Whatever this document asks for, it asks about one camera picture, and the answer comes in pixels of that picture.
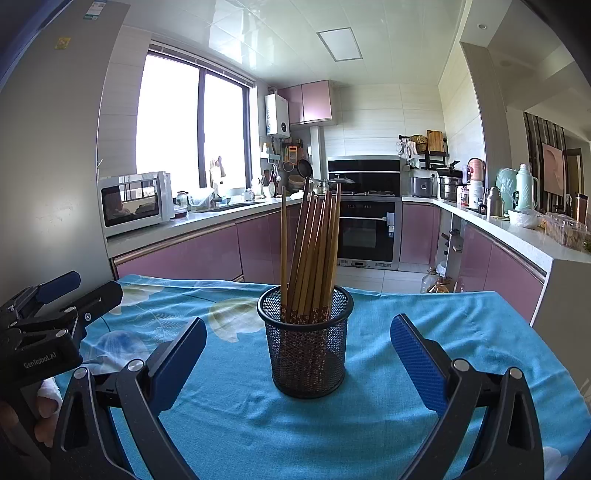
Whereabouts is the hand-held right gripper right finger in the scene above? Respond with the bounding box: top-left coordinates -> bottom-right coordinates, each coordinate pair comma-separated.
390,313 -> 546,480

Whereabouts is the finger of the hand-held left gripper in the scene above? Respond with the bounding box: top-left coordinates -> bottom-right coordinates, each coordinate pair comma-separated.
9,271 -> 82,319
46,280 -> 124,342

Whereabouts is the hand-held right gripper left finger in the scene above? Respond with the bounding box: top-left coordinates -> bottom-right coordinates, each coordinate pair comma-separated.
53,316 -> 208,480

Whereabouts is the black mesh holder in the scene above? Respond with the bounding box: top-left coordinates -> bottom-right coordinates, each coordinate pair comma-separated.
257,284 -> 355,398

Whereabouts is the bundle of wooden chopsticks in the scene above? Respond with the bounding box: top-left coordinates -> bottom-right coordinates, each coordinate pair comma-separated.
279,176 -> 342,324

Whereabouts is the person's left hand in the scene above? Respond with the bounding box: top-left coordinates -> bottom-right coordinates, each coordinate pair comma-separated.
34,378 -> 63,445

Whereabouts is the blue floral tablecloth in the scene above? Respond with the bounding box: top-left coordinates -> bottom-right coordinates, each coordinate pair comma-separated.
51,274 -> 585,480

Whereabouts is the white kitchen countertop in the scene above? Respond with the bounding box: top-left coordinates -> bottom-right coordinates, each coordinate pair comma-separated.
104,194 -> 591,278

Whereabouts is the white toaster oven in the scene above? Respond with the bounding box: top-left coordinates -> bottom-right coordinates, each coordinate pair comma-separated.
98,171 -> 175,238

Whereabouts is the pink base cabinet run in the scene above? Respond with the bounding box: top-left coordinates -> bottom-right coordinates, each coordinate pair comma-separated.
399,203 -> 548,324
111,210 -> 340,284

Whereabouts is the knife rack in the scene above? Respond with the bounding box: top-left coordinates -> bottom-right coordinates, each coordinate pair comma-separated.
441,228 -> 465,278

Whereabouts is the grey refrigerator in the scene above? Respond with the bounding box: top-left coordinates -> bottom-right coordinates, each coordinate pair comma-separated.
0,0 -> 132,301

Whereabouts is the black built-in oven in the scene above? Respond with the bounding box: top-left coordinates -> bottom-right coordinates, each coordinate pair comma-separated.
336,196 -> 402,271

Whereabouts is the stainless steel pot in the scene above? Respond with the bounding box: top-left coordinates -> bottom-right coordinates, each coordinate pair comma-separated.
438,168 -> 463,201

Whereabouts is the silver rice cooker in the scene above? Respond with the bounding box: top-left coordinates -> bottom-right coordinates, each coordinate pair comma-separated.
409,168 -> 439,199

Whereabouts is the wok with glass lid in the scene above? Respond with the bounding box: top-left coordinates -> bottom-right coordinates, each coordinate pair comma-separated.
323,173 -> 356,192

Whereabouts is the kitchen window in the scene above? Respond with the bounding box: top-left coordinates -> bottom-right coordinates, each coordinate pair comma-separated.
136,41 -> 256,190

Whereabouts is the clear plastic food container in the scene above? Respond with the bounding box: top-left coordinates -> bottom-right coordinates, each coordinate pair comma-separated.
542,213 -> 589,252

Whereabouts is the black range hood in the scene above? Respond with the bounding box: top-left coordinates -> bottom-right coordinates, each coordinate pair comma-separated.
327,156 -> 402,192

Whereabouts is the light green thermos flask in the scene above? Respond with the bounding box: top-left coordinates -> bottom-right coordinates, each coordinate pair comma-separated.
515,164 -> 540,213

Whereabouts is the white gas water heater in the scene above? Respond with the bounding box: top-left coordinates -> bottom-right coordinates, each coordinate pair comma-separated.
264,92 -> 291,137

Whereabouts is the square ceiling light panel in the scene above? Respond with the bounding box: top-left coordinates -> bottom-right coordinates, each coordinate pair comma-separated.
317,28 -> 363,62

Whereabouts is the black wall rack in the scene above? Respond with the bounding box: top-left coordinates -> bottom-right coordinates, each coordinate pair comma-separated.
399,130 -> 451,169

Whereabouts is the framed wall picture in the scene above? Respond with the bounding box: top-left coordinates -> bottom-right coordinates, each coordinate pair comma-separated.
541,142 -> 566,197

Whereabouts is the pink wall cabinet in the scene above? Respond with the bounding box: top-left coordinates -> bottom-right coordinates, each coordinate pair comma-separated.
277,80 -> 334,126

